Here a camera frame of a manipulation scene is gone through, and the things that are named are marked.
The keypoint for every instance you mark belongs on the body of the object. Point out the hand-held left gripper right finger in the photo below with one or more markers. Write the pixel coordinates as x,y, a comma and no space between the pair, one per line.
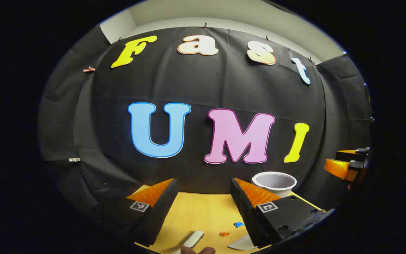
245,208

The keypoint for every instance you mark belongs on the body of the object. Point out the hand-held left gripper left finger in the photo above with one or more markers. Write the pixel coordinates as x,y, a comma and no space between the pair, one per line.
160,211

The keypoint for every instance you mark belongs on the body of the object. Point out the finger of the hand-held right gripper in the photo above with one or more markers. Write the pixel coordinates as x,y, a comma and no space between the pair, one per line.
351,155
344,169

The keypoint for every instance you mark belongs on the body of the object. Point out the blue paper scrap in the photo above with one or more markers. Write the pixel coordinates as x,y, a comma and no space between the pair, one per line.
238,224

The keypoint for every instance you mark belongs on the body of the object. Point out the grey dustpan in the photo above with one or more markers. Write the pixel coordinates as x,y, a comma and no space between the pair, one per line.
241,243

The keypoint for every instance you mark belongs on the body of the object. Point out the white ribbed garbage bin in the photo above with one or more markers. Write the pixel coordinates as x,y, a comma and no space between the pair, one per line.
273,181

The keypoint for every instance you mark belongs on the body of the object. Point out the small grey broom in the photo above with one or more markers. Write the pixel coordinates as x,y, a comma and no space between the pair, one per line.
193,240

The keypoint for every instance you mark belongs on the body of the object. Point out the wooden desktop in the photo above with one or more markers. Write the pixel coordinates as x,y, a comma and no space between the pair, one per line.
203,211

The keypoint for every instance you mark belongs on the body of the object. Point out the white cloth clip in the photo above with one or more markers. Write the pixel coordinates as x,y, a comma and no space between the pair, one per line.
74,159

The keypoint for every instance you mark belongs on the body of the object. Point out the black backdrop cloth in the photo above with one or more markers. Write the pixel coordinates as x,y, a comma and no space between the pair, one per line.
196,88

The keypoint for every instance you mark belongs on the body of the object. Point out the copper cloth clip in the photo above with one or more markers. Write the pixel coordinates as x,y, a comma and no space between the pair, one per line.
89,69

